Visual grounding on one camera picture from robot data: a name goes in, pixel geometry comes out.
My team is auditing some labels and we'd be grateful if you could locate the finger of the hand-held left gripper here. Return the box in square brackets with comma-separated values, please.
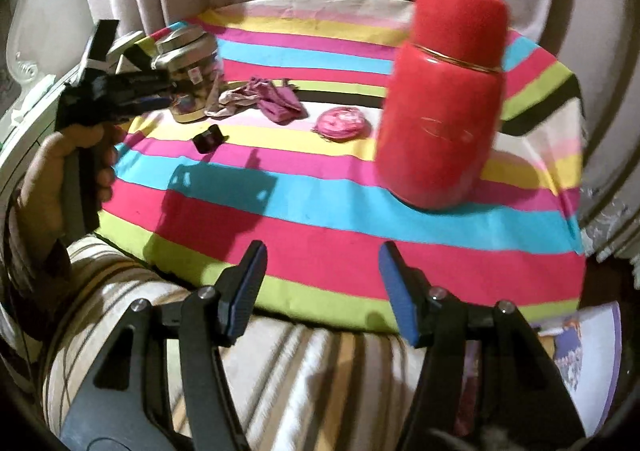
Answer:
[115, 91, 172, 120]
[116, 68, 177, 93]

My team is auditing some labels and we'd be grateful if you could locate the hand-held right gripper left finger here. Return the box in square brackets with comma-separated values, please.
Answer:
[60, 240, 268, 451]

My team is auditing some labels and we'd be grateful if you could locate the person's left hand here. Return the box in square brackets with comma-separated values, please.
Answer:
[15, 124, 128, 244]

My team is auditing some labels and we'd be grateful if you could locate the lavender cardboard box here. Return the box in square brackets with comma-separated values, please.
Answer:
[532, 301, 623, 437]

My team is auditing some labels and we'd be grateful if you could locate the colourful striped tablecloth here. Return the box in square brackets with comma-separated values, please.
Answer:
[95, 0, 587, 334]

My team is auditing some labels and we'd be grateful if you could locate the gold lidded snack jar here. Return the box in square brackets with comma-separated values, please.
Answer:
[151, 26, 223, 123]

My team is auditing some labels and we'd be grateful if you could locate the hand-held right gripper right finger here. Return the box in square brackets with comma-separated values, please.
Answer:
[378, 241, 586, 451]

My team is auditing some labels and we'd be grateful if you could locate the pink round coin purse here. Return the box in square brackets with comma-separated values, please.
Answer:
[314, 106, 372, 142]

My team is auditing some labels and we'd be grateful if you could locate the person's left forearm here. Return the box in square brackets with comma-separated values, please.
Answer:
[0, 211, 73, 347]

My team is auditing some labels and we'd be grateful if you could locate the small black object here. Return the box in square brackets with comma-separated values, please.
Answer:
[194, 125, 228, 154]

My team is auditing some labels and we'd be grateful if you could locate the beige brown striped towel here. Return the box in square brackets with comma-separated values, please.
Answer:
[42, 236, 426, 451]

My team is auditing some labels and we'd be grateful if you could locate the red thermos flask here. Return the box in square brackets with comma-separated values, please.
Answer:
[375, 0, 510, 211]

